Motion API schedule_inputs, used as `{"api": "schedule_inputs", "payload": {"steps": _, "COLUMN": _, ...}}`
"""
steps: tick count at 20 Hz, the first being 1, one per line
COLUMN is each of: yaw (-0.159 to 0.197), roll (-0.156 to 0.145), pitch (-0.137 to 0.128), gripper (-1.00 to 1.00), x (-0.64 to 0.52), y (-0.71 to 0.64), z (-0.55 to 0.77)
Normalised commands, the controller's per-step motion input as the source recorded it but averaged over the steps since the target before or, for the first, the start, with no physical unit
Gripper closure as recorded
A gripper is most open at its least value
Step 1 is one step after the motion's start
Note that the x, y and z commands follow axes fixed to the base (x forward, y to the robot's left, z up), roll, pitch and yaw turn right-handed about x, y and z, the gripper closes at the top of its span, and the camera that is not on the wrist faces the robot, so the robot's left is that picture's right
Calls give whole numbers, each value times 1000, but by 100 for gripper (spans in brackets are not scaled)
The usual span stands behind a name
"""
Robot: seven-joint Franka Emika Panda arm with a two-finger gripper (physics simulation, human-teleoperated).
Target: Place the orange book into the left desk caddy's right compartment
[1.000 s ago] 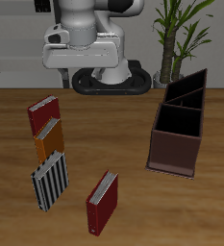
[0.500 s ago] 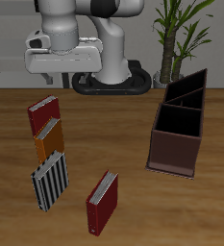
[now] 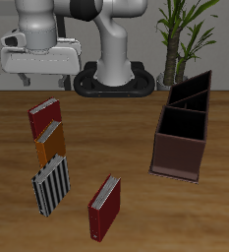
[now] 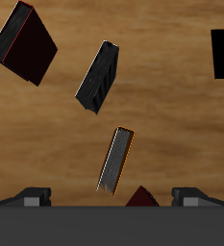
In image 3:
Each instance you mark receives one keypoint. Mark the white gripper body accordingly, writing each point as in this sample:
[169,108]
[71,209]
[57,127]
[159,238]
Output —
[40,60]

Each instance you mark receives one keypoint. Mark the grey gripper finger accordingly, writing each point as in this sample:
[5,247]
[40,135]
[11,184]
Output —
[64,81]
[24,78]

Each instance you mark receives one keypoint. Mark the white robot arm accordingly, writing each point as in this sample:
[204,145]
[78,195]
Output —
[112,49]

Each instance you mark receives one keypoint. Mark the red book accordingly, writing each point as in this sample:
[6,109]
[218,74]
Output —
[45,114]
[105,208]

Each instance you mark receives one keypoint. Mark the orange book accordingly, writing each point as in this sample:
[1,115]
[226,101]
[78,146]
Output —
[52,144]

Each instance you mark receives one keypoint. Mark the black and white striped book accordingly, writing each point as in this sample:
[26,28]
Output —
[52,185]

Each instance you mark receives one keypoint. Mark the dark brown desk caddy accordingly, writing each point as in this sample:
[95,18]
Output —
[183,131]

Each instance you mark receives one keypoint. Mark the green pot plant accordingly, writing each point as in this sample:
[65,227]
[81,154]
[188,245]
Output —
[181,39]

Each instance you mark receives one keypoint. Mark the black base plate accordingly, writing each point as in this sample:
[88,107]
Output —
[114,86]

